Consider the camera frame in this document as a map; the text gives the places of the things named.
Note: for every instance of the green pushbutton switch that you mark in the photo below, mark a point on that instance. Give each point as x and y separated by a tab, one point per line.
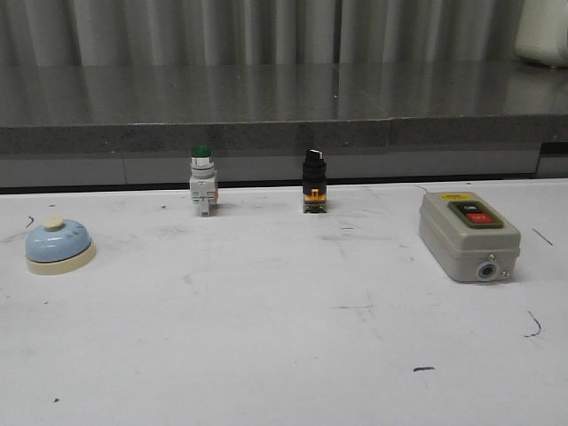
203	180

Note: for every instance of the white appliance on counter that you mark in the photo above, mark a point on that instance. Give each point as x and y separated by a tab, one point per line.
542	32

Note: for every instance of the black selector switch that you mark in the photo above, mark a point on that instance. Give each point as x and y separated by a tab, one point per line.
314	182

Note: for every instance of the grey stone counter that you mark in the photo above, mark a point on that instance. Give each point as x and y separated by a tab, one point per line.
135	126

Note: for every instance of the blue dome desk bell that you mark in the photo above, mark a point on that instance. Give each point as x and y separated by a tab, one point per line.
58	246

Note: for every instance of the grey on-off switch box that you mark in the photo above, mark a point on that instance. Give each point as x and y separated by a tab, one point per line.
471	241

